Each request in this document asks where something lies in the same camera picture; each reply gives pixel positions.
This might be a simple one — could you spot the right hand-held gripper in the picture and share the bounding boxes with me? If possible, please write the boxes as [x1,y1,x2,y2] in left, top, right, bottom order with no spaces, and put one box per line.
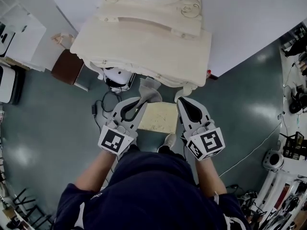
[176,96,226,162]

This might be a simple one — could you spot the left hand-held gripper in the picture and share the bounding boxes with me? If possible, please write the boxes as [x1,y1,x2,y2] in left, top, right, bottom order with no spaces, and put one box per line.
[97,96,149,157]

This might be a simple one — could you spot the cream upholstered stool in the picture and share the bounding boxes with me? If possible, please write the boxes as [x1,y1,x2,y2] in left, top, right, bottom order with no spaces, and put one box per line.
[138,102,178,134]

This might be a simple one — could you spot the grey cloth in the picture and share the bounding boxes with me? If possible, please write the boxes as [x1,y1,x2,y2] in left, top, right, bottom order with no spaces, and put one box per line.
[138,77,163,104]

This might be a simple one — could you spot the person's left forearm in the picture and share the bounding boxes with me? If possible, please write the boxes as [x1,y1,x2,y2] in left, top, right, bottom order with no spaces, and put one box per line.
[74,149,118,194]

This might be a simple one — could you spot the person's right forearm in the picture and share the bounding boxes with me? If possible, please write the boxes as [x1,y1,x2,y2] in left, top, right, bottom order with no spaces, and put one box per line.
[195,157,227,197]

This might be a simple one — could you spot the cream carved dressing table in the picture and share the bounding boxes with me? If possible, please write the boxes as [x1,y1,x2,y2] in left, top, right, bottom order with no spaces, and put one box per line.
[69,0,213,98]

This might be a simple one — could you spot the person's right shoe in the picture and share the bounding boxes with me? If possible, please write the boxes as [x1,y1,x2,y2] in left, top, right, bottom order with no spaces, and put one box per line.
[163,133,177,150]

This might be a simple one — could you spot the white round robot device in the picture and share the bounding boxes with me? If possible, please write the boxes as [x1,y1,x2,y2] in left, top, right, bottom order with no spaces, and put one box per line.
[98,67,136,93]

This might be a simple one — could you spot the person's black trousers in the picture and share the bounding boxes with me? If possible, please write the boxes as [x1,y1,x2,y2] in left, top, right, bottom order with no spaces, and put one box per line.
[157,145,187,158]

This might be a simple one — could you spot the brown seat chair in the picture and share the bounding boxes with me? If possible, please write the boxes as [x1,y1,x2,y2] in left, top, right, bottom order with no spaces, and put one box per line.
[50,32,89,92]

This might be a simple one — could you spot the person's navy shirt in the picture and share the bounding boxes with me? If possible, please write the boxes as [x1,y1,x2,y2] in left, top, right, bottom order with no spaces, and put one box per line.
[54,149,250,230]

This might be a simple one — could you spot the grey round pet carrier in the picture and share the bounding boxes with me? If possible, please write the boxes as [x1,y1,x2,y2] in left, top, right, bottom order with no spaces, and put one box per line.
[263,149,285,171]

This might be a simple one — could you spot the white box with black sides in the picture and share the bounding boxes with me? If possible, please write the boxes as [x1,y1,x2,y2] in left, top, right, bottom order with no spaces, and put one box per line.
[0,65,26,105]

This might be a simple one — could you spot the white shelf cabinet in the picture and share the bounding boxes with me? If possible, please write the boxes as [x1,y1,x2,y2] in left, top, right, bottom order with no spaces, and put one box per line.
[0,0,47,71]

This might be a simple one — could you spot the black cable with power adapter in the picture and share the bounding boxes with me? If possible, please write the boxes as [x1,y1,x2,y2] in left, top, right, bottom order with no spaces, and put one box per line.
[91,91,120,129]

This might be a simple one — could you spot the thin white floor cable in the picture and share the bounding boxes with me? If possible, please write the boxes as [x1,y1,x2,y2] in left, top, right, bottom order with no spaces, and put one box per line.
[219,122,283,177]

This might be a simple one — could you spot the black wire rack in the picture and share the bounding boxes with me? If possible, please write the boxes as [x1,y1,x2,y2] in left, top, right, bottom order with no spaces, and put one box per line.
[279,132,307,160]

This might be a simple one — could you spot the white metal table frame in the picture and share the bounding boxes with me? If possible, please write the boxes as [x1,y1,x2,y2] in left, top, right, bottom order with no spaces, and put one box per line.
[254,169,307,215]

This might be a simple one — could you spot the black metal frame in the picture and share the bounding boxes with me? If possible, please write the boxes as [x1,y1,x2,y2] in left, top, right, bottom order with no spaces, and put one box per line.
[12,188,52,227]

